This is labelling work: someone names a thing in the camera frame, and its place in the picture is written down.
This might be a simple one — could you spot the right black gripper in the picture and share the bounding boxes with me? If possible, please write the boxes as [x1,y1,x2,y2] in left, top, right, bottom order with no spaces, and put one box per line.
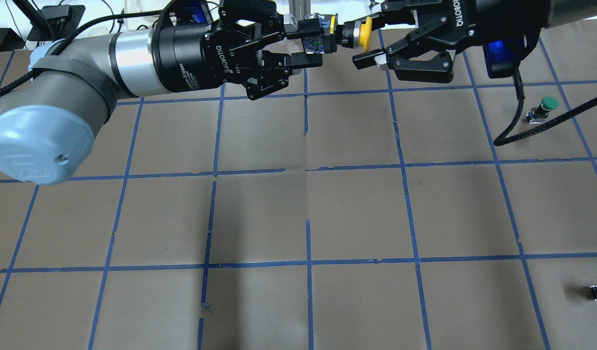
[352,0,546,84]

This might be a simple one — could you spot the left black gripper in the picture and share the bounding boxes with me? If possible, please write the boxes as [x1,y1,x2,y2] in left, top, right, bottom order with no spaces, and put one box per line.
[150,0,334,100]

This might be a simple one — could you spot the yellow push button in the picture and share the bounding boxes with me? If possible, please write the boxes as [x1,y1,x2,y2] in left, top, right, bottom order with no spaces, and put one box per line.
[303,16,373,53]

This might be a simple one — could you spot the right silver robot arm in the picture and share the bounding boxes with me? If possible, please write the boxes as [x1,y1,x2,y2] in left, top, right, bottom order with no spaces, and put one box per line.
[352,0,597,84]

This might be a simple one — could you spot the green push button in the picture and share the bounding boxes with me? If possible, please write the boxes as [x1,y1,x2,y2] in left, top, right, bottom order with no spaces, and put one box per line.
[526,97,560,125]

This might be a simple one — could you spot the aluminium frame post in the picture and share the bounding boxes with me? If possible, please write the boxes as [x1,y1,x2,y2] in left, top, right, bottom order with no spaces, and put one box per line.
[287,0,312,20]

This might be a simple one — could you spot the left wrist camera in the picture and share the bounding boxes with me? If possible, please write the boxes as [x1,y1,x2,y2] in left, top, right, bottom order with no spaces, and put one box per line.
[168,0,213,26]

